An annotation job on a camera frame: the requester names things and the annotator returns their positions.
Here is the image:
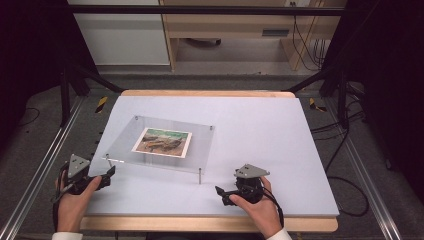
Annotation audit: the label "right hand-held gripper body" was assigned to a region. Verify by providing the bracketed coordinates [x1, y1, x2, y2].
[233, 163, 271, 205]

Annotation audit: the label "black horizontal frame bar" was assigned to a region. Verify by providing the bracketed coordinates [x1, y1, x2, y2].
[65, 4, 347, 17]

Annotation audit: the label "person's right hand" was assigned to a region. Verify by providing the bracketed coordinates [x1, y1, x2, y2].
[228, 175, 284, 240]

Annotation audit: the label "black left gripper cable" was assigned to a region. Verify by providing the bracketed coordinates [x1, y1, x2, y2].
[50, 169, 73, 232]

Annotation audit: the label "clear acrylic photo frame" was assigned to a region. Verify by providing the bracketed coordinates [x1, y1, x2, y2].
[100, 114, 216, 175]

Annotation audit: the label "black floor cables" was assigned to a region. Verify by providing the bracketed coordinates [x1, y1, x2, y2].
[310, 83, 372, 218]

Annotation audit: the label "person's right white sleeve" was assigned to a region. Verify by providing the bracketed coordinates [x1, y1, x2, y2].
[265, 227, 293, 240]

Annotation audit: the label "aluminium floor rail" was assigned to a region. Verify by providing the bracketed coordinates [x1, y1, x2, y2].
[323, 96, 404, 240]
[0, 95, 86, 240]

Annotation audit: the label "black curtain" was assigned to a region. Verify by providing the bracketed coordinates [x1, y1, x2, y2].
[0, 0, 98, 148]
[324, 0, 424, 194]

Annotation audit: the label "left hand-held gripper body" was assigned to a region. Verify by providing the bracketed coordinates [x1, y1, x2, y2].
[59, 153, 103, 196]

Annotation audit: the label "painting print photo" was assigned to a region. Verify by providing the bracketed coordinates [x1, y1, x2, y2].
[131, 126, 194, 160]

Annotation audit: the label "grey drawer handle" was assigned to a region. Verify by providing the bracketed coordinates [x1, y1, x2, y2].
[261, 29, 291, 37]

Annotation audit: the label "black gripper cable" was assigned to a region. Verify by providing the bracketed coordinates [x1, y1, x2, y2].
[261, 186, 285, 229]
[50, 169, 73, 232]

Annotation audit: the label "white table mat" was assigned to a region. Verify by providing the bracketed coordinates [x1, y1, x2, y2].
[85, 95, 341, 218]

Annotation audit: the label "white cabinet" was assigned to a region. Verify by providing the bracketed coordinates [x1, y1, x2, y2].
[67, 0, 171, 67]

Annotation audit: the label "wooden desk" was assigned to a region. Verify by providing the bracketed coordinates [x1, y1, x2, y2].
[159, 0, 348, 73]

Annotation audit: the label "person's white sleeve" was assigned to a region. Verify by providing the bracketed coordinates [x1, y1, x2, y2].
[51, 231, 84, 240]
[265, 227, 293, 240]

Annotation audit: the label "person's left hand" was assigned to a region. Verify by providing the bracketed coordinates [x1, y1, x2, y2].
[53, 169, 103, 234]

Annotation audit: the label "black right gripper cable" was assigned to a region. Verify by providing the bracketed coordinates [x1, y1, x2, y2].
[261, 186, 285, 229]

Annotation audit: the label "person's left white sleeve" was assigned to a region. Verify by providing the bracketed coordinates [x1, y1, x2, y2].
[51, 231, 84, 240]

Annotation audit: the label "yellow black hazard tape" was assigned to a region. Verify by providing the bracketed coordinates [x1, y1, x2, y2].
[95, 96, 109, 115]
[308, 97, 328, 113]

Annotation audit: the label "hanging desk cables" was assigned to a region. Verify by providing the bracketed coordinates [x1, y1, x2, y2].
[289, 1, 328, 72]

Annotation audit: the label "black metal stand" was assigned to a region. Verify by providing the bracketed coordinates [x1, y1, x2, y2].
[285, 64, 351, 130]
[58, 61, 125, 128]

